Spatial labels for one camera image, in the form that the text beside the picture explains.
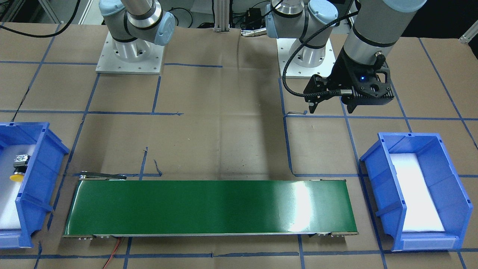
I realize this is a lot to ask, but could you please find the red black wire pair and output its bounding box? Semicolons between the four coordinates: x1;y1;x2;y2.
102;237;124;269

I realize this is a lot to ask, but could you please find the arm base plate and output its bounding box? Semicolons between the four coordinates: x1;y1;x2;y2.
277;38;336;79
96;33;165;75

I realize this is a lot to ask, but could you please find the blue plastic bin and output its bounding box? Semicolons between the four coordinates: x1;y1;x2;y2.
0;122;69;249
361;132;473;251

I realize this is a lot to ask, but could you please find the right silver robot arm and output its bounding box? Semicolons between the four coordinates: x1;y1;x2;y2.
99;0;176;63

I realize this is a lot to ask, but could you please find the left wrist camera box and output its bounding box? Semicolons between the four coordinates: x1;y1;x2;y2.
341;63;395;105

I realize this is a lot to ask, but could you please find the green conveyor belt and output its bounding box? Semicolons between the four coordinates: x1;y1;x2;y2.
63;179;358;237

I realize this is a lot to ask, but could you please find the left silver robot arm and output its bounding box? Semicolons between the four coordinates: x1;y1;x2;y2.
265;0;425;114

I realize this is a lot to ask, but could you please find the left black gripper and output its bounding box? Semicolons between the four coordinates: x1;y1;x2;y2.
303;49;378;114

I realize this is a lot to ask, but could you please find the black braided cable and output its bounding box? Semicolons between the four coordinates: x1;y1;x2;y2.
282;10;360;99

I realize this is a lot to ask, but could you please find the aluminium frame post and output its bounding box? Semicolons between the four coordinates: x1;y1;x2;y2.
212;0;232;33

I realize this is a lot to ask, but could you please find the yellow mushroom push button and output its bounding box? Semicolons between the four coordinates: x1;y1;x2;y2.
10;154;31;182

